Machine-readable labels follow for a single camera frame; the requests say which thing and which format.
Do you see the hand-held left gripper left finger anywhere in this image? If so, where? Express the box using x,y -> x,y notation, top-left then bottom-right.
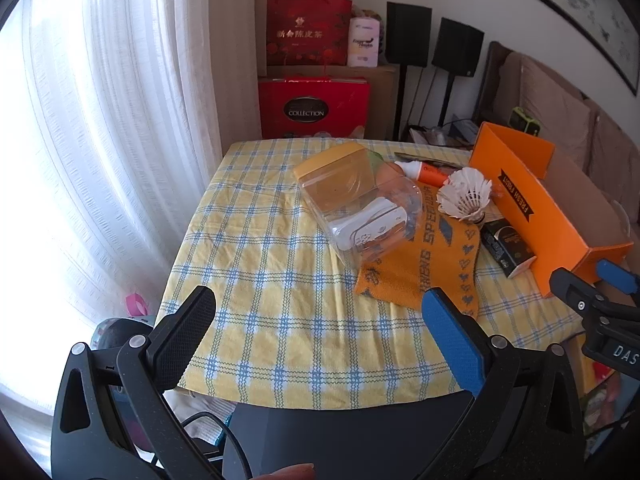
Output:
50,285 -> 226,480

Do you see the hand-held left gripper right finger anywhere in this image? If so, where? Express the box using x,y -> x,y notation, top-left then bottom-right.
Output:
421,287 -> 586,480

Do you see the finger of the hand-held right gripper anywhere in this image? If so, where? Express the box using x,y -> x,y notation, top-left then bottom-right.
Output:
597,259 -> 640,306
550,268 -> 608,318

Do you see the orange patterned towel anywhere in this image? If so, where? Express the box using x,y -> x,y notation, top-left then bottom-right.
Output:
355,182 -> 482,318

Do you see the black and gold box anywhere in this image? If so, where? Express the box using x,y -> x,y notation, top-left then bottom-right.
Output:
480,219 -> 538,279

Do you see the orange cardboard box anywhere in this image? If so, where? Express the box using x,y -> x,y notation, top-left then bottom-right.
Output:
467,121 -> 635,300

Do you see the white feather shuttlecock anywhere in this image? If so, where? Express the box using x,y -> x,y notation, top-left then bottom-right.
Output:
436,185 -> 490,224
446,167 -> 496,197

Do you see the orange and white bottle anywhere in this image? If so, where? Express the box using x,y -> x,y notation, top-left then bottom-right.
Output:
394,160 -> 453,186

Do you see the clear jar with yellow lid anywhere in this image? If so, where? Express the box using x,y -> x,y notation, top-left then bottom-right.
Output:
292,142 -> 426,263

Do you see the person's left hand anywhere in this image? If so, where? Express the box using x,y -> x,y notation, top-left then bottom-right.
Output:
257,462 -> 316,480

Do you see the pink ribbon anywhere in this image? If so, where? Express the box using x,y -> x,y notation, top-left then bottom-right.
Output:
125,294 -> 151,318

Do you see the dark round object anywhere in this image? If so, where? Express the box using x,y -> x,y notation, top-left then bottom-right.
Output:
92,317 -> 156,352

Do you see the yellow plaid tablecloth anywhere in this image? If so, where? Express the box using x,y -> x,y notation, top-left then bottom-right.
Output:
156,137 -> 601,406

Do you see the beige sofa cushion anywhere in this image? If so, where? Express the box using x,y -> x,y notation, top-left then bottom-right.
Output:
590,105 -> 640,221
500,52 -> 597,173

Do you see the white gadget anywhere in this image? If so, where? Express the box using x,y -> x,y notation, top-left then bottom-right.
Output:
332,197 -> 408,253

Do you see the green portable radio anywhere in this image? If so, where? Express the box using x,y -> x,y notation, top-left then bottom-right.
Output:
509,107 -> 542,136

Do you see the white power strip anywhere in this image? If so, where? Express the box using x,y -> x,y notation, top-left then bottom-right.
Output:
452,120 -> 480,142

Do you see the white sheer curtain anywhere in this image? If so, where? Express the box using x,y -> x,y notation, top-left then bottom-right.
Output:
0,0 -> 271,411

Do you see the brown sofa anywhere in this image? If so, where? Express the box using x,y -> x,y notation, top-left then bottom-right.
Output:
480,40 -> 640,241

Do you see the red gift box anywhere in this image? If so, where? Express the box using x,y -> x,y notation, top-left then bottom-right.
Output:
258,77 -> 372,140

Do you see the black speaker on stand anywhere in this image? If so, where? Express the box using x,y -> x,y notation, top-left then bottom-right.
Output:
432,17 -> 485,130
386,1 -> 432,141

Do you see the pink tissue pack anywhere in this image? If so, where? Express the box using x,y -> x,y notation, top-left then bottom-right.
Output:
347,16 -> 383,68

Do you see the red gift bag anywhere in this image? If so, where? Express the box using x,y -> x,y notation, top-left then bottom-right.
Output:
266,0 -> 353,67

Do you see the framed wall painting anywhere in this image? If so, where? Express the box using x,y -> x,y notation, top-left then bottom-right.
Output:
490,0 -> 640,97

